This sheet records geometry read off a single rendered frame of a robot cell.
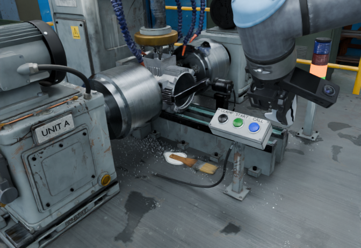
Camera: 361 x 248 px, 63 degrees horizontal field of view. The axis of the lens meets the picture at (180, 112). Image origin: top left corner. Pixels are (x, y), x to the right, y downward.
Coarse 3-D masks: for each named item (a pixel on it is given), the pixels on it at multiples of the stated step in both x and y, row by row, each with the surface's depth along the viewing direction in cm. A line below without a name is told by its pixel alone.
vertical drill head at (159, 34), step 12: (144, 0) 114; (156, 0) 113; (144, 12) 117; (156, 12) 115; (144, 24) 120; (156, 24) 117; (144, 36) 116; (156, 36) 115; (168, 36) 116; (144, 48) 125; (156, 48) 119
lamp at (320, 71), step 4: (312, 64) 116; (312, 68) 116; (316, 68) 115; (320, 68) 114; (324, 68) 114; (312, 72) 117; (316, 72) 115; (320, 72) 115; (324, 72) 115; (320, 76) 116
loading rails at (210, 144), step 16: (192, 112) 130; (208, 112) 127; (160, 128) 132; (176, 128) 126; (192, 128) 120; (208, 128) 114; (272, 128) 112; (192, 144) 123; (208, 144) 118; (224, 144) 113; (272, 144) 100; (256, 160) 106; (272, 160) 103; (256, 176) 104
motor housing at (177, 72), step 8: (168, 72) 121; (176, 72) 119; (184, 72) 121; (184, 80) 132; (192, 80) 129; (168, 88) 118; (176, 88) 136; (184, 88) 134; (168, 96) 119; (192, 96) 131; (168, 104) 121; (176, 104) 130; (184, 104) 130
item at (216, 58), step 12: (180, 48) 138; (192, 48) 134; (204, 48) 135; (216, 48) 140; (180, 60) 141; (192, 60) 136; (204, 60) 133; (216, 60) 137; (228, 60) 147; (204, 72) 135; (216, 72) 137
